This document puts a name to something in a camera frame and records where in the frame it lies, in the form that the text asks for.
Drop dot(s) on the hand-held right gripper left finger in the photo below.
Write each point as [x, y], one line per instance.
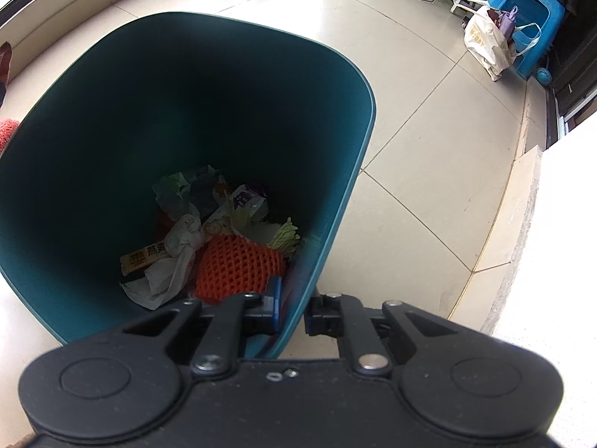
[275, 303]

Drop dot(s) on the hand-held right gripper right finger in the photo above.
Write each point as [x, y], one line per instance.
[324, 317]

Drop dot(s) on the orange foam fruit net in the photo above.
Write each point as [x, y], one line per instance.
[238, 266]

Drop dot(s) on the green vegetable scraps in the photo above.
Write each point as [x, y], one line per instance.
[284, 238]

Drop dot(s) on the printed snack box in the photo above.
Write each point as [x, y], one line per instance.
[245, 200]

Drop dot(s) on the white tissue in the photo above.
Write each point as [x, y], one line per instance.
[172, 261]

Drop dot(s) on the clear plastic wrapper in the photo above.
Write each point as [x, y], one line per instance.
[205, 186]

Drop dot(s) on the yellow snack packet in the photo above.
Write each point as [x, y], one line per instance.
[142, 259]

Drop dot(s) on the green white plastic wrapper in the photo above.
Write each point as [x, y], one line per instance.
[170, 193]

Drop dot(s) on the teal plastic trash bin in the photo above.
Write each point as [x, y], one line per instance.
[140, 102]

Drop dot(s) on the red foam fruit net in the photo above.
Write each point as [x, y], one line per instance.
[7, 135]

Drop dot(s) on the white tote bag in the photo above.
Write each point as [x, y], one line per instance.
[485, 44]

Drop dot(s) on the blue ball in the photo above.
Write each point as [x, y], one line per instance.
[544, 76]

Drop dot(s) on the dark red object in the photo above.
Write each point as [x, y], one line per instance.
[4, 70]

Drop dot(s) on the blue plastic stool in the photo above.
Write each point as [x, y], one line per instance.
[536, 0]

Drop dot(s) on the black sliding door frame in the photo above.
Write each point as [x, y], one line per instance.
[573, 84]

